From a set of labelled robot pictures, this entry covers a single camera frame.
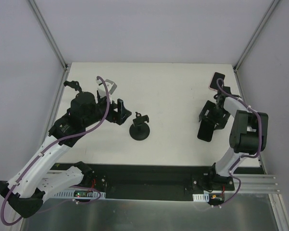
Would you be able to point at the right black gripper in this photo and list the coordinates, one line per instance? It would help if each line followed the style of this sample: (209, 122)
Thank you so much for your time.
(211, 116)

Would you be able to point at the right white cable duct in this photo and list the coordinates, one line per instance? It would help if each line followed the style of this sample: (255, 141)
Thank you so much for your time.
(201, 197)

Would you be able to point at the black round-base phone stand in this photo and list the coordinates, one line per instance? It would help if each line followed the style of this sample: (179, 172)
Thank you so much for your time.
(140, 129)

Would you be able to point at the right aluminium frame post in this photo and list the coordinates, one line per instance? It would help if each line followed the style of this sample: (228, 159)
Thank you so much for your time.
(263, 22)

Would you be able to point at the left white cable duct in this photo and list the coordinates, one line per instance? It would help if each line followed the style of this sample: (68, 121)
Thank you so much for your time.
(79, 194)

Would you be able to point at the aluminium rail bar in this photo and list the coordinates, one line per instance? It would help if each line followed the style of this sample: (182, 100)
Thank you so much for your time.
(257, 184)

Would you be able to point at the pink case smartphone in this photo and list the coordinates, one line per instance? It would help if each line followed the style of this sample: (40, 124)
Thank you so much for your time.
(213, 84)

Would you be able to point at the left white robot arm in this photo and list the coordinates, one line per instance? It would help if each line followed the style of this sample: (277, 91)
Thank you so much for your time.
(27, 191)

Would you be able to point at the aluminium frame post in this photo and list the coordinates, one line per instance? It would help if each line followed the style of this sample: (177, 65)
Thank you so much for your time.
(47, 33)
(263, 22)

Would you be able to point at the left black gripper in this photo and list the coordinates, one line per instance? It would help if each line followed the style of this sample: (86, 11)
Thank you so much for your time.
(116, 112)

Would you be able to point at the black gooseneck phone stand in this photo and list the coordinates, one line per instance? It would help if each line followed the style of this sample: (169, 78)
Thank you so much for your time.
(74, 85)

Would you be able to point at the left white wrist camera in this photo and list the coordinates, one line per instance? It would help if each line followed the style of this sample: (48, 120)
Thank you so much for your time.
(105, 85)

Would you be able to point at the left aluminium frame post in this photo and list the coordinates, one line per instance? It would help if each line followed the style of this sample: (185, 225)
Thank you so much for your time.
(47, 33)

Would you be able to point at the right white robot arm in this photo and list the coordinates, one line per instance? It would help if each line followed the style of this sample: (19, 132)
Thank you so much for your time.
(247, 137)

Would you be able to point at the white cable duct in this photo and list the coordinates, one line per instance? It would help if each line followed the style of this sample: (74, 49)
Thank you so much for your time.
(79, 194)
(201, 197)

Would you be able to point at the black case smartphone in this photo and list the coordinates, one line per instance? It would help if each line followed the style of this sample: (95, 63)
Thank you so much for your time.
(206, 130)

